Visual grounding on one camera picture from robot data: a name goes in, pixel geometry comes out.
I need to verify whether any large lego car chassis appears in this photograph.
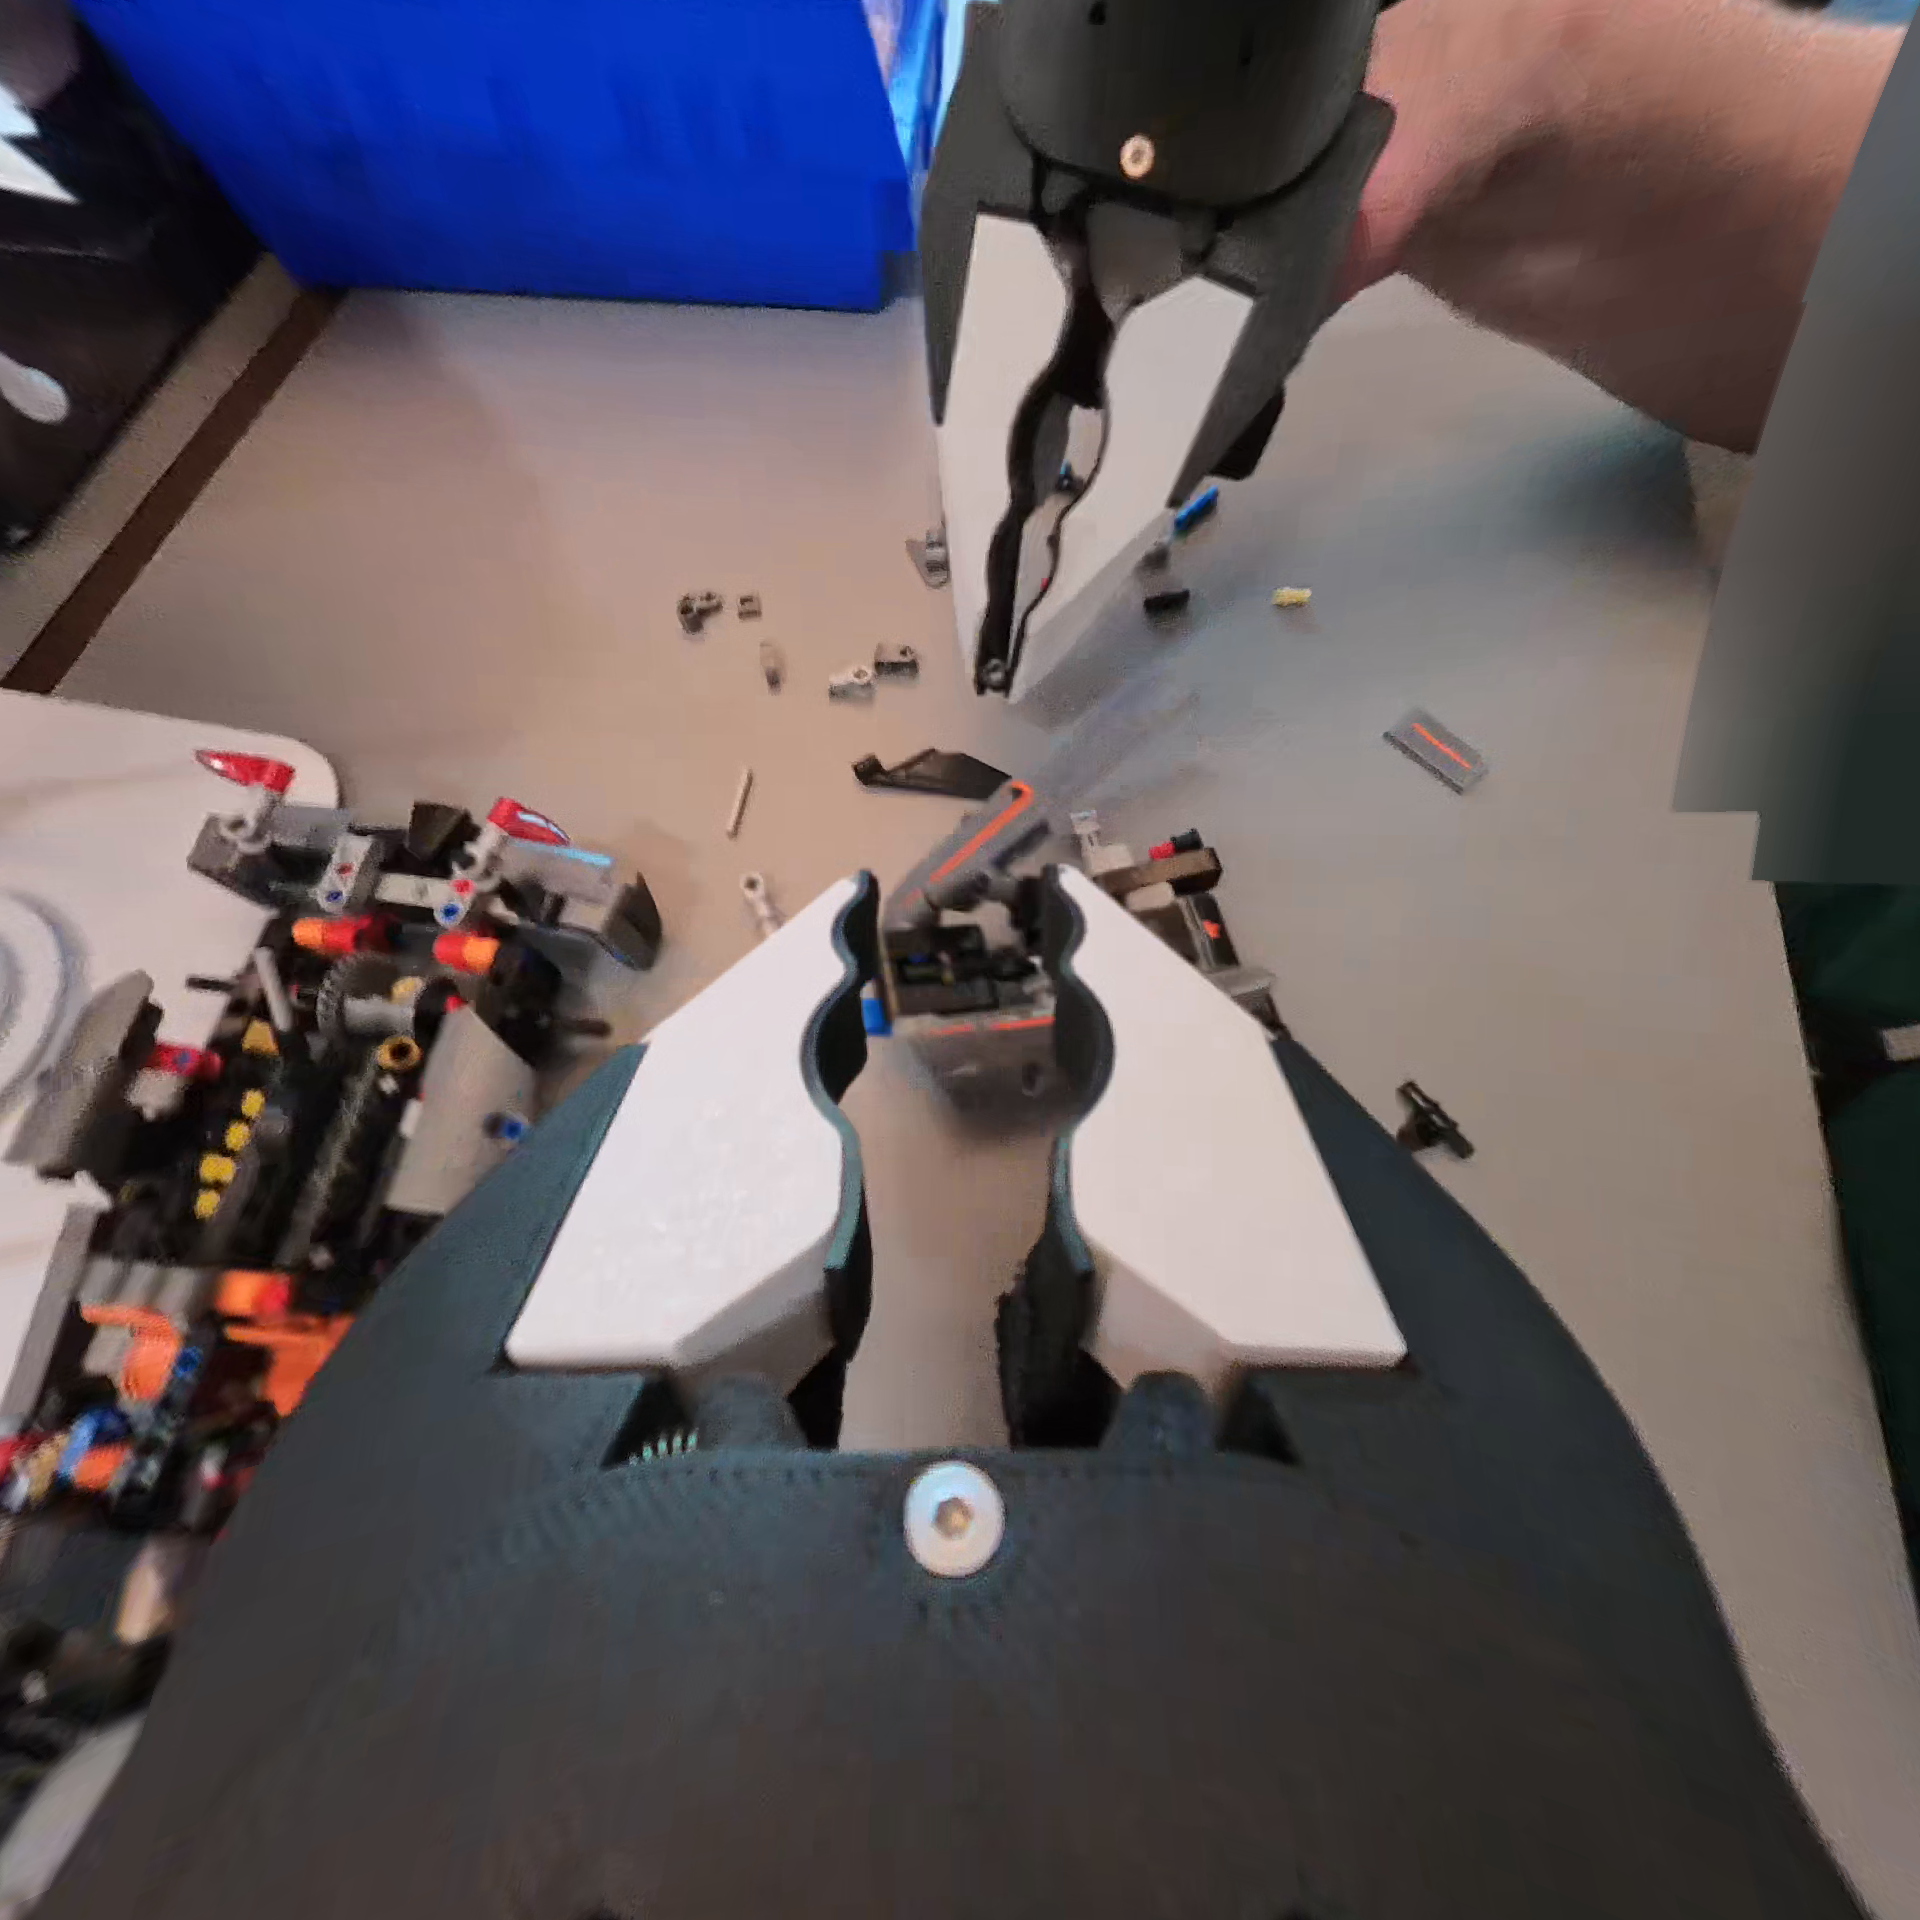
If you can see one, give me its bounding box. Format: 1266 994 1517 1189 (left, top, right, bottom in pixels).
0 751 667 1759

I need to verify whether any black lego fin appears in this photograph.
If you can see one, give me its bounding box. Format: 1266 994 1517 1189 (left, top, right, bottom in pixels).
856 747 1013 799

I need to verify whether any black grey lego assembly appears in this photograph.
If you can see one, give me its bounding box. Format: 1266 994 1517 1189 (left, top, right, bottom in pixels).
862 782 1284 1121

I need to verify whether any dark lego set box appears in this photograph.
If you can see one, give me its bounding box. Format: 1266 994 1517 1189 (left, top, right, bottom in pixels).
0 0 264 553

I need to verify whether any person's right forearm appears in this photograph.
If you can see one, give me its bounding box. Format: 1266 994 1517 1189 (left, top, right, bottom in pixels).
1635 0 1906 459

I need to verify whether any flat grey orange striped tile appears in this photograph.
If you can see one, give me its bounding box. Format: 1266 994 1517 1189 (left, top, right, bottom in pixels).
1381 708 1489 795

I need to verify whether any blue plastic bin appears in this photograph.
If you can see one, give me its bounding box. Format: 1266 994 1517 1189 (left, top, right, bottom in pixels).
65 0 963 314

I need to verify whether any person's right hand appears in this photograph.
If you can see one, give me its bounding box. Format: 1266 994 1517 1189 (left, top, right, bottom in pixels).
1344 0 1700 419

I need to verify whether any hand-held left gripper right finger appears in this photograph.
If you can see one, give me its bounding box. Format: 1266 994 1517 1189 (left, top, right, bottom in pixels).
1046 867 1410 1422

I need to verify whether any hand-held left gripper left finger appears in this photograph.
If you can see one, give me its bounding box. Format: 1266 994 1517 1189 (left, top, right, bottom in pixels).
498 870 885 1399

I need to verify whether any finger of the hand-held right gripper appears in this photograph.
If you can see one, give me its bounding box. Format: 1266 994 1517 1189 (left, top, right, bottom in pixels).
1005 289 1260 708
930 208 1077 683

